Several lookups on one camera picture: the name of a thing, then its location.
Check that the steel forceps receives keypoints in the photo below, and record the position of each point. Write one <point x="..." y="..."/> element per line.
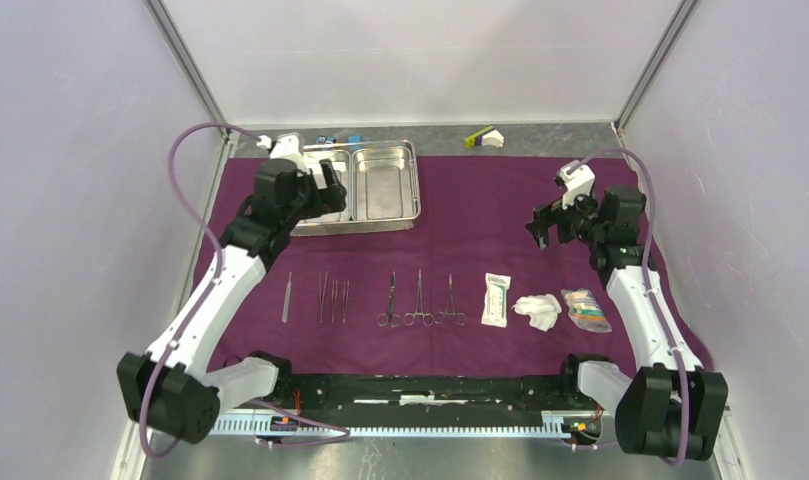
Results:
<point x="322" y="284"/>
<point x="333" y="301"/>

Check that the steel scalpel handle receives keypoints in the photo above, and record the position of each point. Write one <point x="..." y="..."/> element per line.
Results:
<point x="287" y="299"/>

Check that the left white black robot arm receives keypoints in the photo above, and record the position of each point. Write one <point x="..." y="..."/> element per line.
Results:
<point x="169" y="388"/>

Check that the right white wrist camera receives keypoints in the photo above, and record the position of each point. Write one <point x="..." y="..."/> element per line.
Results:
<point x="577" y="180"/>

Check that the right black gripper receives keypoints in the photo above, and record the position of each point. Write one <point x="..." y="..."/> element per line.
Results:
<point x="547" y="215"/>

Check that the steel surgical tray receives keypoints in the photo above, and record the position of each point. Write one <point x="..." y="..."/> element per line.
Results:
<point x="381" y="178"/>

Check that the green white toy block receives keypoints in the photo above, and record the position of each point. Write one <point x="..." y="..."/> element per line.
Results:
<point x="488" y="136"/>

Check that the blue toothed cable rail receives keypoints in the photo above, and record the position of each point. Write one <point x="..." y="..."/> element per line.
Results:
<point x="263" y="423"/>

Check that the clear bag of supplies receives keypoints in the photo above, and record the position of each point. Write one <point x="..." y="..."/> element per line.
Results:
<point x="585" y="311"/>

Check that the purple cloth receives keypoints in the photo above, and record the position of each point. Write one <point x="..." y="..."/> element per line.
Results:
<point x="474" y="212"/>

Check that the steel surgical scissors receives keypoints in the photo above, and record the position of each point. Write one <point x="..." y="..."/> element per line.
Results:
<point x="389" y="318"/>

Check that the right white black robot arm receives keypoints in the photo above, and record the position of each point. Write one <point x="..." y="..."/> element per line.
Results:
<point x="672" y="407"/>

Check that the black blue toy car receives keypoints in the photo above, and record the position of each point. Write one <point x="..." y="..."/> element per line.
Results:
<point x="325" y="140"/>

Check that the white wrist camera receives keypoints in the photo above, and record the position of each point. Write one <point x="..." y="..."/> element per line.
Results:
<point x="288" y="146"/>
<point x="577" y="180"/>

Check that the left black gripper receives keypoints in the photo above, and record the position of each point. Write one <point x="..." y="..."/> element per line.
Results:
<point x="326" y="200"/>

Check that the white gauze wad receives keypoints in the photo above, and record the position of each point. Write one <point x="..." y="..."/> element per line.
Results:
<point x="542" y="310"/>

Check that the white suture packet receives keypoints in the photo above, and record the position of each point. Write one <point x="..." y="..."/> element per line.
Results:
<point x="495" y="300"/>

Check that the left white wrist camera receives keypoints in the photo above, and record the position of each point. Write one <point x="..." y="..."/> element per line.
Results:
<point x="288" y="146"/>

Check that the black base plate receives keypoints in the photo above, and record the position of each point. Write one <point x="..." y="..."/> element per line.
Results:
<point x="528" y="392"/>

